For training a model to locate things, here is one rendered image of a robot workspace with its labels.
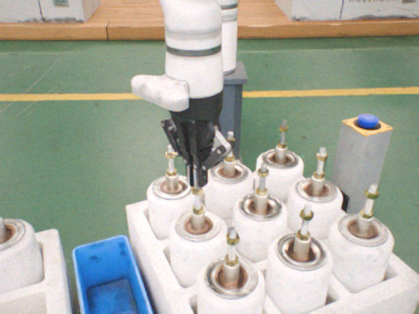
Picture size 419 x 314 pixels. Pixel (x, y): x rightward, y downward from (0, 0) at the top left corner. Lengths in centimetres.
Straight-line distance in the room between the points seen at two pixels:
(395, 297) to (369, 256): 8
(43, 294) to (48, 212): 47
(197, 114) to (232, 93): 63
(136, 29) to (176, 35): 209
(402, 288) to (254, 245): 24
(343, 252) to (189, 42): 40
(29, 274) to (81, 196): 50
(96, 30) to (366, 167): 202
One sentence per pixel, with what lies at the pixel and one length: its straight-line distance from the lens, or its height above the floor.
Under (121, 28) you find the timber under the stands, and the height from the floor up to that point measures 7.
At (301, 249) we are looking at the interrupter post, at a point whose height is 27.
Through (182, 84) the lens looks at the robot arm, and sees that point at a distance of 50.
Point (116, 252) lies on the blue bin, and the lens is 89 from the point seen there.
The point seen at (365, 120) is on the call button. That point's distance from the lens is 88.
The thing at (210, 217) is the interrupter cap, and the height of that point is 25.
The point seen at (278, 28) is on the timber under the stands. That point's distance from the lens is 262.
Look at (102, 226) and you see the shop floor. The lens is 109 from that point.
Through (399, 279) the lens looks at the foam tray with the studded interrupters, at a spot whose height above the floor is 18.
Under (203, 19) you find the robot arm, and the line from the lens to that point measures 49.
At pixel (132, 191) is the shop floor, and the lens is 119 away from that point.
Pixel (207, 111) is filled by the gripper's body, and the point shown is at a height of 47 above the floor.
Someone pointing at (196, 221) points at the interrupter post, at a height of 27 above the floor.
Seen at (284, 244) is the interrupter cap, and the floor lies 25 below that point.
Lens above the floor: 70
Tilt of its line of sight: 32 degrees down
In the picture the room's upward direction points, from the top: straight up
